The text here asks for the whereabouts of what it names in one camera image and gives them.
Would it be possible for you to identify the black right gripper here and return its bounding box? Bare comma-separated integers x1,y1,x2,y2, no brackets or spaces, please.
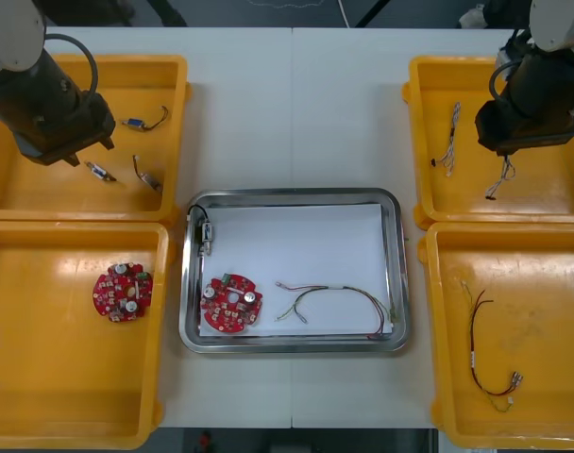
474,92,574,158

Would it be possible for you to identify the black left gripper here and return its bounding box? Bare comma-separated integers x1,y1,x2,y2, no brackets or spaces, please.
11,90,117,168

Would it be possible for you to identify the white twisted wire harness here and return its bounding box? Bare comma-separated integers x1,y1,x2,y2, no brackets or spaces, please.
429,100,463,178
484,154,517,201

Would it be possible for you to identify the yellow-orange plastic bin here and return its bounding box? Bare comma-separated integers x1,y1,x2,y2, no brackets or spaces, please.
0,54,193,224
417,221,574,450
0,220,177,453
401,55,574,232

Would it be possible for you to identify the solenoid with blue label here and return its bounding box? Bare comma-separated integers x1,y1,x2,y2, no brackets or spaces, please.
121,105,171,134

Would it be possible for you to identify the round red circuit board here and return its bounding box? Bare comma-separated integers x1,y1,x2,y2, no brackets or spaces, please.
199,272,264,335
92,262,156,324

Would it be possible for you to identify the white paper sheet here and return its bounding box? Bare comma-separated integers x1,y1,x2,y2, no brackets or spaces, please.
197,203,396,338

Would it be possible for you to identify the steel tray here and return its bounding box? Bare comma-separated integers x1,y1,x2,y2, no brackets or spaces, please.
178,187,415,355

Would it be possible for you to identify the solenoid with black cable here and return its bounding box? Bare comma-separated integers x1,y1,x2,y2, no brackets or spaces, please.
188,203,218,257

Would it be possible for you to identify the red black wire harness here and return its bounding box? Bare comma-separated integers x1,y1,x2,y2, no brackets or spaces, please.
458,279,527,413

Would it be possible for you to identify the red green-yellow wire harness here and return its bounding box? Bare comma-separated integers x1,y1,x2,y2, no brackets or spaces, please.
273,279,402,342

